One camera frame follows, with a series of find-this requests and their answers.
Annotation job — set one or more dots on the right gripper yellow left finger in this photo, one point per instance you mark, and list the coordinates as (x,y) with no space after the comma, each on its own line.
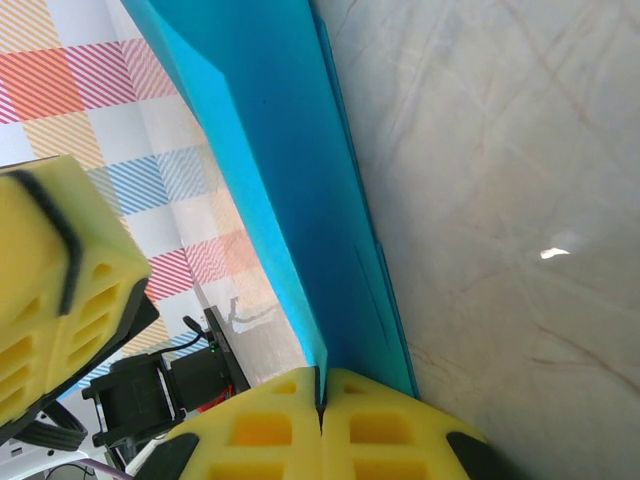
(220,440)

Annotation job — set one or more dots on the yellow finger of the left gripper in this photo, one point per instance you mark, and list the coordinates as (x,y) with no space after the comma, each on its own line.
(110,240)
(25,250)

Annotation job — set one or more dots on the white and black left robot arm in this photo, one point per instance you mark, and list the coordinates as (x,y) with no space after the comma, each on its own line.
(30,465)

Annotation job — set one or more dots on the blue cloth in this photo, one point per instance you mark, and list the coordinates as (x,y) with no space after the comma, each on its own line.
(280,150)

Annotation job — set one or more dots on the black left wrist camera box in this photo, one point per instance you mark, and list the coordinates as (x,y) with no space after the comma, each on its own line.
(200,370)

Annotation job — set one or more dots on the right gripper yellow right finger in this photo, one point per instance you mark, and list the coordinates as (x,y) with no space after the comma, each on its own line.
(430,435)

